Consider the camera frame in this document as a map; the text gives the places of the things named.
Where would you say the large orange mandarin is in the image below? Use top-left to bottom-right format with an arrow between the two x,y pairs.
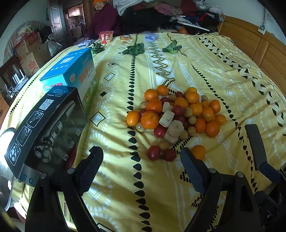
140,111 -> 159,130

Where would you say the black shaver box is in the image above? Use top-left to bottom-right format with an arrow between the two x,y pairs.
4,86 -> 87,186

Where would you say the blue milk carton box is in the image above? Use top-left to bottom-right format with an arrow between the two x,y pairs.
40,47 -> 98,112

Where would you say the large round sugarcane slice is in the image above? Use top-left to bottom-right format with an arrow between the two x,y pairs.
168,120 -> 184,137

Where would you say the blue tissue pack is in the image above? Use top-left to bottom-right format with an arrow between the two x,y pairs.
144,33 -> 158,42

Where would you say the person in purple jacket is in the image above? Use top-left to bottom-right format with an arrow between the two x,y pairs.
87,1 -> 121,40

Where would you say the red cherry tomato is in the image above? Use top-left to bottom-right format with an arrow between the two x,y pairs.
147,145 -> 161,161

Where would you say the white router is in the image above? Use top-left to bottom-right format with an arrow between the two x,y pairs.
12,69 -> 25,85

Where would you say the brown longan fruit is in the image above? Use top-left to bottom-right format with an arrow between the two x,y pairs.
158,140 -> 171,151

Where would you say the cardboard box red print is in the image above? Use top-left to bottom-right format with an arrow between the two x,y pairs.
20,44 -> 51,77

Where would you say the pile of clothes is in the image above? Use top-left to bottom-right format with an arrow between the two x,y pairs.
112,1 -> 223,35

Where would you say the green leafy vegetable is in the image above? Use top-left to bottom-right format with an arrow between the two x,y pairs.
91,42 -> 105,54
122,43 -> 144,56
162,40 -> 182,55

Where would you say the wooden dresser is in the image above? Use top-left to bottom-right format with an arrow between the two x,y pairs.
0,94 -> 9,127

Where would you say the red instant noodle cup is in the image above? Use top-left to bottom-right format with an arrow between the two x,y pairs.
98,31 -> 114,44

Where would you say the snack packet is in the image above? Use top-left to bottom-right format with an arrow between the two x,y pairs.
120,35 -> 133,44

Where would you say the wooden headboard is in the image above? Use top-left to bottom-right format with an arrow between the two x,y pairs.
218,16 -> 286,95

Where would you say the yellow patterned bedsheet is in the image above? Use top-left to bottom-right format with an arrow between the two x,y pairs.
1,33 -> 285,231

